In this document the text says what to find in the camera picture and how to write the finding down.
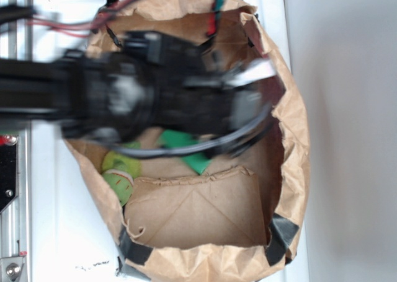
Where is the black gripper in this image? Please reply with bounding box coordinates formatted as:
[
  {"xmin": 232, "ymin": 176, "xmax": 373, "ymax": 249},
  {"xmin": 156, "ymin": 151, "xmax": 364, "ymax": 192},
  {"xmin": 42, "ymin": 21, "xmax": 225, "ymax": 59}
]
[{"xmin": 123, "ymin": 30, "xmax": 286, "ymax": 135}]

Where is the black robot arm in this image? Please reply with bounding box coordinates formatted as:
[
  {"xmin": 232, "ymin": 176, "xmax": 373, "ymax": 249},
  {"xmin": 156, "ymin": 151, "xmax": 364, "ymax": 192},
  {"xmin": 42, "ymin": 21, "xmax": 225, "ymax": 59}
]
[{"xmin": 1, "ymin": 30, "xmax": 277, "ymax": 144}]

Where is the green wooden block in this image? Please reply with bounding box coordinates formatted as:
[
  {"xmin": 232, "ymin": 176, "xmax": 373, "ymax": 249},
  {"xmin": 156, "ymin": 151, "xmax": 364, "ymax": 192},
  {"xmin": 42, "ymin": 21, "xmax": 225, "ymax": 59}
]
[{"xmin": 158, "ymin": 130, "xmax": 215, "ymax": 175}]

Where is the brown paper bag tray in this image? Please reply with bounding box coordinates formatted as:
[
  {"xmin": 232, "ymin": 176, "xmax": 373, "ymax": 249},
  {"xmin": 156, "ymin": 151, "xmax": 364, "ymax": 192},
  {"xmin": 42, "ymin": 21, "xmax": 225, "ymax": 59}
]
[{"xmin": 66, "ymin": 0, "xmax": 310, "ymax": 281}]

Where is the green plush toy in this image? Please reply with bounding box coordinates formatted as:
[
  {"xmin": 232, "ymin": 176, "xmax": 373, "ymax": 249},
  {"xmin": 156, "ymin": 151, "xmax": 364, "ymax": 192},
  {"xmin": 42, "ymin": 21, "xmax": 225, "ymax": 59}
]
[{"xmin": 101, "ymin": 151, "xmax": 141, "ymax": 206}]

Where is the white plastic tray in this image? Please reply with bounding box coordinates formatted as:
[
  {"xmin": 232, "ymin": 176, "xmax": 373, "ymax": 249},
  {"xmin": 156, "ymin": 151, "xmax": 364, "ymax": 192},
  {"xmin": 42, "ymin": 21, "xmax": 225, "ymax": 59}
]
[{"xmin": 29, "ymin": 0, "xmax": 310, "ymax": 281}]

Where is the grey braided cable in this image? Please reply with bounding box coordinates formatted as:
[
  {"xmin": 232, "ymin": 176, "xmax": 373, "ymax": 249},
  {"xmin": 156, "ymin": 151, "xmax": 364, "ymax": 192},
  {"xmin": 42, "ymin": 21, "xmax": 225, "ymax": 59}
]
[{"xmin": 102, "ymin": 102, "xmax": 272, "ymax": 159}]

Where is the red wire bundle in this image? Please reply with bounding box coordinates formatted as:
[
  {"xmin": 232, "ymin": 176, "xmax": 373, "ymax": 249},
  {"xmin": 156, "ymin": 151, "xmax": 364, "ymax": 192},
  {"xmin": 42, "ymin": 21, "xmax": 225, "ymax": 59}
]
[{"xmin": 27, "ymin": 0, "xmax": 181, "ymax": 40}]

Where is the aluminium rail with black bracket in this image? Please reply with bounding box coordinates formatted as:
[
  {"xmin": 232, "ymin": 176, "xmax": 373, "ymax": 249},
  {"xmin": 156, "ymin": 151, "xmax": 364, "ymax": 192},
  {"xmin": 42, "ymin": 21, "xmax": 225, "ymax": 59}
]
[{"xmin": 0, "ymin": 0, "xmax": 33, "ymax": 282}]

